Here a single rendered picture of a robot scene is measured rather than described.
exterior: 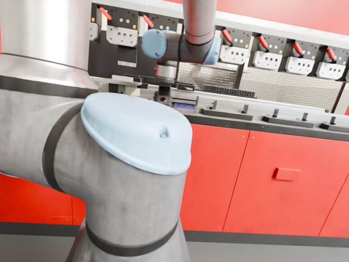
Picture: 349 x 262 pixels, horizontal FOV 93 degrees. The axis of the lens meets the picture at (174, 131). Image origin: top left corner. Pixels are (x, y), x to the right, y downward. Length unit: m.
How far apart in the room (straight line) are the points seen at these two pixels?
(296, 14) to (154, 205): 1.19
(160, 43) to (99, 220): 0.44
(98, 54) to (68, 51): 1.37
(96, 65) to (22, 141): 1.41
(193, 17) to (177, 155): 0.34
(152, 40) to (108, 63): 1.08
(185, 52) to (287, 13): 0.80
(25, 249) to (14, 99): 1.27
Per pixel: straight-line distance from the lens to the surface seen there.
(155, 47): 0.52
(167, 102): 0.57
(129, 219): 0.18
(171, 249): 0.24
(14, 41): 0.25
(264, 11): 1.15
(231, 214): 1.28
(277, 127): 1.10
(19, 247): 1.48
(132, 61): 1.02
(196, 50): 0.49
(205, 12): 0.43
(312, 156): 1.32
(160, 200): 0.17
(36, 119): 0.22
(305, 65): 1.26
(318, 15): 1.32
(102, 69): 1.59
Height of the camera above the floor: 1.03
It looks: 16 degrees down
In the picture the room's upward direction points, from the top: 8 degrees clockwise
